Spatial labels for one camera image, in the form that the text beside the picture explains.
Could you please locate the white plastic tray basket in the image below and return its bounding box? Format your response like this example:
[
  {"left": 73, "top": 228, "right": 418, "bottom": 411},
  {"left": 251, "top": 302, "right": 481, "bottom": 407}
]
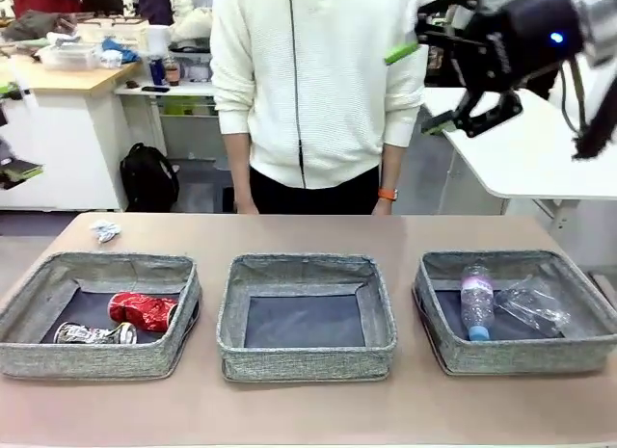
[{"left": 37, "top": 42, "right": 100, "bottom": 71}]

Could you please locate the blue cloth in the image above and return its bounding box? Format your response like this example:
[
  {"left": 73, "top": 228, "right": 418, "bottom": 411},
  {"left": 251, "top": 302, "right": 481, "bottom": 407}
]
[{"left": 98, "top": 37, "right": 141, "bottom": 66}]

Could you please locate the person's left forearm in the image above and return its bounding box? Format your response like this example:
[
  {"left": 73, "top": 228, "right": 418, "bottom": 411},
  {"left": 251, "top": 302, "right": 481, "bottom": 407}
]
[{"left": 379, "top": 142, "right": 405, "bottom": 193}]

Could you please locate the wooden top desk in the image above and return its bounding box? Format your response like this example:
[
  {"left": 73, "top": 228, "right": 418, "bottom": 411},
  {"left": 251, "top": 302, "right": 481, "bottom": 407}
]
[{"left": 0, "top": 57, "right": 146, "bottom": 211}]

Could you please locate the grey cloth pile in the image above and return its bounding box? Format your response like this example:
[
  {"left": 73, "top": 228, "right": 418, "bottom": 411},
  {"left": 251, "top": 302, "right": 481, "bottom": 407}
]
[{"left": 2, "top": 9, "right": 73, "bottom": 42}]

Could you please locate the crumpled white paper ball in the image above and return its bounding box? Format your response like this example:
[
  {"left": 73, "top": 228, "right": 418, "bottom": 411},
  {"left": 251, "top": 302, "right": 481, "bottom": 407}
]
[{"left": 90, "top": 220, "right": 122, "bottom": 245}]

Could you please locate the white fluffy cloth pile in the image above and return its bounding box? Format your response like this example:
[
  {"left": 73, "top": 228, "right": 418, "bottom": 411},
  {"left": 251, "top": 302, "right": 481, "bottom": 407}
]
[{"left": 171, "top": 0, "right": 214, "bottom": 45}]

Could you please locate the grey fabric basket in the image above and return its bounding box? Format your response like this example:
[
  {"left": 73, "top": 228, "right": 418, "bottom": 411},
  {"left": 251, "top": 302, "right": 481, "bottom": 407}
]
[
  {"left": 216, "top": 252, "right": 399, "bottom": 382},
  {"left": 0, "top": 250, "right": 203, "bottom": 380},
  {"left": 413, "top": 248, "right": 617, "bottom": 376}
]

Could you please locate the clear plastic wrap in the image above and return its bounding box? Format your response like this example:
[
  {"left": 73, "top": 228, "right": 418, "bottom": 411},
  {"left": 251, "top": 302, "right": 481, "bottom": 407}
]
[{"left": 494, "top": 274, "right": 571, "bottom": 338}]

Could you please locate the plastic bottle blue cap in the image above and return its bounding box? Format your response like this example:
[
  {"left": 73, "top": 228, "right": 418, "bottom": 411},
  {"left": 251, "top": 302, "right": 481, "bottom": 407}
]
[{"left": 460, "top": 263, "right": 496, "bottom": 342}]

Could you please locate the white slatted crate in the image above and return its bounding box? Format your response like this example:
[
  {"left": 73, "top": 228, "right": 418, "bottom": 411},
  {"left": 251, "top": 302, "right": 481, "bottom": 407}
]
[{"left": 74, "top": 17, "right": 150, "bottom": 47}]

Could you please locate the black sleeved arm cable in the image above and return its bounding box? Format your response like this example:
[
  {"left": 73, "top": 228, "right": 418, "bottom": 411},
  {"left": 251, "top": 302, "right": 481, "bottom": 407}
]
[{"left": 558, "top": 47, "right": 617, "bottom": 161}]

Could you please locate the white side desk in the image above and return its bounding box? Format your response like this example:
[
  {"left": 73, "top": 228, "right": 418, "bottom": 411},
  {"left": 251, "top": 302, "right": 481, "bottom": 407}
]
[{"left": 113, "top": 79, "right": 218, "bottom": 158}]

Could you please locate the crushed red soda can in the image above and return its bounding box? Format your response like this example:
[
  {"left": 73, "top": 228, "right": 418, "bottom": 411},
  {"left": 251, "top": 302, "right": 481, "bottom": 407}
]
[{"left": 107, "top": 291, "right": 180, "bottom": 333}]

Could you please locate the white table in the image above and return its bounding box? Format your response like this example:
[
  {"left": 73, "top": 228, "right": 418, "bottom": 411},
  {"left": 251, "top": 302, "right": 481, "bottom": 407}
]
[{"left": 421, "top": 84, "right": 617, "bottom": 232}]

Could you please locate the black earphone cable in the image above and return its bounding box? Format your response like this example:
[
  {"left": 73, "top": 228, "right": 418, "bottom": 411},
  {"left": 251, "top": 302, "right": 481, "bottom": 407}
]
[{"left": 287, "top": 0, "right": 308, "bottom": 189}]

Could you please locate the white paper cup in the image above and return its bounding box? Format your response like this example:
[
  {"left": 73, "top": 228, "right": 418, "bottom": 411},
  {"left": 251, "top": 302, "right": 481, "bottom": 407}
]
[{"left": 146, "top": 24, "right": 170, "bottom": 54}]

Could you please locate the person in white sweater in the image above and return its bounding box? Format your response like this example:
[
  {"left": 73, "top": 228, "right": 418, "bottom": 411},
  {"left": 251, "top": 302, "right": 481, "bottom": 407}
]
[{"left": 210, "top": 0, "right": 428, "bottom": 216}]

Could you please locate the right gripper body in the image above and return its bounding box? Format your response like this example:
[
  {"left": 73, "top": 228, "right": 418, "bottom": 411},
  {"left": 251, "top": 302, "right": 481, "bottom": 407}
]
[{"left": 450, "top": 0, "right": 585, "bottom": 93}]

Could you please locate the dark drink cup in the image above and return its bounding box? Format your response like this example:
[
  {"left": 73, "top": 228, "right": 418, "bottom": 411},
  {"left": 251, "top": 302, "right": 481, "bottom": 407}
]
[{"left": 163, "top": 56, "right": 181, "bottom": 87}]

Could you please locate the person's right forearm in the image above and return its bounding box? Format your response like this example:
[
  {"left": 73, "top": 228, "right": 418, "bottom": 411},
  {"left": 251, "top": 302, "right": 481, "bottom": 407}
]
[{"left": 223, "top": 131, "right": 253, "bottom": 207}]

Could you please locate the black backpack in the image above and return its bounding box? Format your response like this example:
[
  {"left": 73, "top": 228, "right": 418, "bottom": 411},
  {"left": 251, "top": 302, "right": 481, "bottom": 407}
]
[{"left": 119, "top": 142, "right": 180, "bottom": 213}]

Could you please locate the crushed black Pepsi can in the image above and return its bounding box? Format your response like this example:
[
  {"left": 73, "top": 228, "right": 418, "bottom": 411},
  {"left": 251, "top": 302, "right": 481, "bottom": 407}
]
[{"left": 52, "top": 321, "right": 139, "bottom": 346}]

